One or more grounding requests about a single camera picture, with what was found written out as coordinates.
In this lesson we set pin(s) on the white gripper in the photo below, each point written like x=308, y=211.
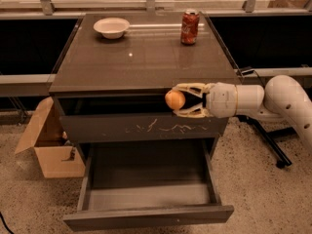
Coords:
x=222, y=99

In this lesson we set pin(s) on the orange fruit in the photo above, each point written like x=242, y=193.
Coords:
x=175, y=100

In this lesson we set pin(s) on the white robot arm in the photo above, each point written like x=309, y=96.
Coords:
x=282, y=99

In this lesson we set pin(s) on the grey drawer cabinet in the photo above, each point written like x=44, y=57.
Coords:
x=131, y=75

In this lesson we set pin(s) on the open grey middle drawer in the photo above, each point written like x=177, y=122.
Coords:
x=147, y=184

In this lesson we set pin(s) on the scratched grey top drawer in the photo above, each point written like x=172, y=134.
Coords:
x=137, y=127

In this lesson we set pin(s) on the black metal stand leg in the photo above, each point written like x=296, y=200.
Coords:
x=271, y=139

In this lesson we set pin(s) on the red soda can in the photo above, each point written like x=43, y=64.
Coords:
x=189, y=27

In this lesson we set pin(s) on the white paper bowl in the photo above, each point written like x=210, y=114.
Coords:
x=112, y=28

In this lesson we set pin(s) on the open cardboard box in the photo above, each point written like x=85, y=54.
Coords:
x=44, y=134

